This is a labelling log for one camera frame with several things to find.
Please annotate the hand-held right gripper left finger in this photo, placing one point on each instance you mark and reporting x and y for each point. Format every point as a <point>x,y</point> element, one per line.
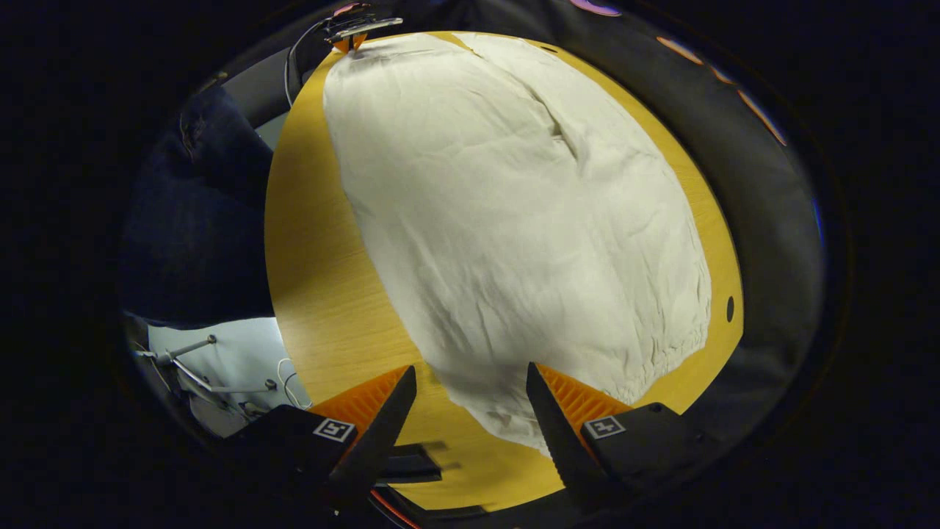
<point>382,441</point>

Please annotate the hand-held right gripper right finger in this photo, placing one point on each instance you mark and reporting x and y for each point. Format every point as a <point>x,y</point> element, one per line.
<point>565,448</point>

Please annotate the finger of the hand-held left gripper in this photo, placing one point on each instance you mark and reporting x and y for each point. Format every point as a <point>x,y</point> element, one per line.
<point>343,44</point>

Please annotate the white jeans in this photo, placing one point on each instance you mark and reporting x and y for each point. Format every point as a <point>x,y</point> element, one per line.
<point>514,220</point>

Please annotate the metal stand legs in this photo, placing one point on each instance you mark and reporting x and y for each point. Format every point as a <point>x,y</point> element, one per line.
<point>183,351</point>

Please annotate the person's dark blue clothing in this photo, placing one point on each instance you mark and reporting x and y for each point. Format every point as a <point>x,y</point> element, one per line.
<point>198,235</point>

